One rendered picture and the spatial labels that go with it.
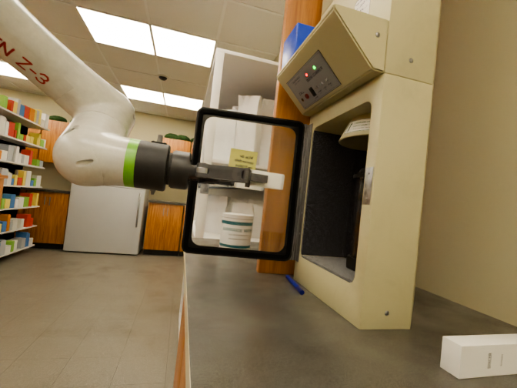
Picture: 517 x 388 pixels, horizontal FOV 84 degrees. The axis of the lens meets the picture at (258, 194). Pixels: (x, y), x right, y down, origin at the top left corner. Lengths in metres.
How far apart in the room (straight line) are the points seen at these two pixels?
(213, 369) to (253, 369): 0.05
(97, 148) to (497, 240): 0.91
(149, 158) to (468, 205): 0.83
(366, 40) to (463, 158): 0.53
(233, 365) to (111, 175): 0.37
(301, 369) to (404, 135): 0.44
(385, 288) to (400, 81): 0.38
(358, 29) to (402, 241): 0.39
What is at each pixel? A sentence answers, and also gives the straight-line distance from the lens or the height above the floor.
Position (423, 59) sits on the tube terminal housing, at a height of 1.45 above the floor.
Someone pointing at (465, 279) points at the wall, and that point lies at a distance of 0.99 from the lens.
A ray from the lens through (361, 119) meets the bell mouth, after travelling 0.70.
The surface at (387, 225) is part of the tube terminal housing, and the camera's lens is 0.59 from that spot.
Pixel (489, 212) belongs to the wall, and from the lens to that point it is 0.95.
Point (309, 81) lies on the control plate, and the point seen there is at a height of 1.45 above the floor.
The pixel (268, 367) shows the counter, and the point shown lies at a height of 0.94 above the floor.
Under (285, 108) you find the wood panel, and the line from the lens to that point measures 0.92.
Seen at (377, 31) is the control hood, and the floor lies 1.48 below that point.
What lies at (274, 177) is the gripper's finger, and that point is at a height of 1.20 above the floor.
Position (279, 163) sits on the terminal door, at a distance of 0.82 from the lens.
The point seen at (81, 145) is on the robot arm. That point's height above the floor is 1.21.
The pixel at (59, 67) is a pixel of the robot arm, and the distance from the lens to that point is 0.65.
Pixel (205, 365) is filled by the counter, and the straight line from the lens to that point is 0.42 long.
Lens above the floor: 1.15
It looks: 2 degrees up
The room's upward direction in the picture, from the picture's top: 6 degrees clockwise
